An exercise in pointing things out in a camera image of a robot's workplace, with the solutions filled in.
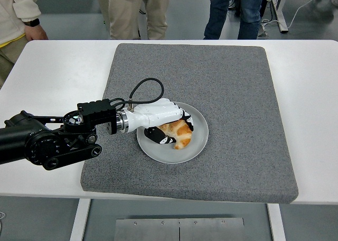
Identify person's hand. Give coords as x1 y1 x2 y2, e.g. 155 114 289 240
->
25 25 49 41

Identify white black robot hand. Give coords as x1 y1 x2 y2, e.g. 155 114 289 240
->
123 98 195 146

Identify golden croissant bread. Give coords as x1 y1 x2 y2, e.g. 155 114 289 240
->
158 119 193 150

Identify grey round plate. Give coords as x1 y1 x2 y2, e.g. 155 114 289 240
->
136 101 209 164

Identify grey metal plate with screws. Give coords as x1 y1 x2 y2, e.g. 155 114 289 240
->
114 217 246 241

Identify person in white jacket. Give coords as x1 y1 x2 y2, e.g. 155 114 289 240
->
0 0 49 90

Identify grey felt mat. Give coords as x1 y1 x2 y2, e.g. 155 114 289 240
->
80 43 299 205

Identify person in beige trousers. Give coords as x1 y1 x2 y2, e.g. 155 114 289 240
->
93 0 170 40

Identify white table leg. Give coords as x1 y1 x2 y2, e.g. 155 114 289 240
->
267 203 287 241
69 198 91 241

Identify person in blue jeans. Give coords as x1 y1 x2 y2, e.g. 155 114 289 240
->
203 0 266 40

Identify grey metal floor bracket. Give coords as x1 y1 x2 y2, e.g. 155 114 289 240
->
257 24 269 38

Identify white desk leg frame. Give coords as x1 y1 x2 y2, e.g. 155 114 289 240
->
271 0 289 34

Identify white floor cable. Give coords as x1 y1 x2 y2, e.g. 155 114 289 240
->
286 0 325 30

